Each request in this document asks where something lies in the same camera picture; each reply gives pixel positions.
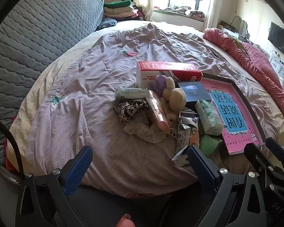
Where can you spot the pink quilt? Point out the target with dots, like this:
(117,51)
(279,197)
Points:
(250,59)

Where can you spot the dark patterned cloth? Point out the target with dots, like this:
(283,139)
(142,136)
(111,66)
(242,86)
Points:
(106,24)

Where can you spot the black wall television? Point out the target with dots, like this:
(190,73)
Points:
(280,40)

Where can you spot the blue box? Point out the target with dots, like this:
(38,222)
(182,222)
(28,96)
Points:
(194,91)

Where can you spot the leopard print cloth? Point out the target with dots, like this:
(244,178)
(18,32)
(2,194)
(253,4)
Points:
(127,108)

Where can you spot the stack of folded clothes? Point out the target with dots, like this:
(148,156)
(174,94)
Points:
(118,9)

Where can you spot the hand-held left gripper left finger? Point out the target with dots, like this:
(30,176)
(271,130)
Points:
(77,170)

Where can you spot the small orange toy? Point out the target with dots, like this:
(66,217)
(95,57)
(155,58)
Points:
(194,137)

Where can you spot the green pouch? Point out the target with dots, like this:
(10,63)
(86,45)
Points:
(208,144)

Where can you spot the cream curtain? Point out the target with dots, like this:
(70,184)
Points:
(143,0)
(211,4)

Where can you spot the white floral cloth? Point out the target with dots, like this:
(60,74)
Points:
(144,132)

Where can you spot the pink book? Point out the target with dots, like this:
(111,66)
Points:
(248,132)

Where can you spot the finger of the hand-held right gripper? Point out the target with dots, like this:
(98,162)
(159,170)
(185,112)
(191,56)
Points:
(277,149)
(258,156)

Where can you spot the cream plush rabbit purple bow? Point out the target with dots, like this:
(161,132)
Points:
(176,97)

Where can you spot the grey quilted headboard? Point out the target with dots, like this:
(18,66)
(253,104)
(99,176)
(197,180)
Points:
(37,40)

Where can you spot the red and white tissue box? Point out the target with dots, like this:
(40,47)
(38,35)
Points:
(170,69)

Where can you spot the white cabinet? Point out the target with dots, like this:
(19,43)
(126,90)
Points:
(280,65)

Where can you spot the clear green wipes pack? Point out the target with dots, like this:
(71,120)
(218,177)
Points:
(130,92)

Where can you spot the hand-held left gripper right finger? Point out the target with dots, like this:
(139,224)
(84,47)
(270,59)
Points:
(201,167)

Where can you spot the snack wrapper packets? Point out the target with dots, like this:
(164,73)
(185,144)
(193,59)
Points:
(182,137)

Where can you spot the green tissue pack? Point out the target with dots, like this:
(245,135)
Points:
(208,118)

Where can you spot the bedding on window sill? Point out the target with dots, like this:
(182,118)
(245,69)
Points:
(189,12)

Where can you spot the person's left hand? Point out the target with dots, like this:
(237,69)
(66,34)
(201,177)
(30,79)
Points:
(125,220)

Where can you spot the white framed mirror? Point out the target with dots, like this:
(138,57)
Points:
(239,24)

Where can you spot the peach roll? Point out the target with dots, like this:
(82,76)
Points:
(158,113)

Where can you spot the bed with lilac sheet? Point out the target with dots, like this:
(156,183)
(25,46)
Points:
(108,75)

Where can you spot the cream plush doll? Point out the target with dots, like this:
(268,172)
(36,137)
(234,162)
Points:
(172,119)

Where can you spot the pink tray with blue label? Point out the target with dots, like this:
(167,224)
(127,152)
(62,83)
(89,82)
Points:
(217,77)

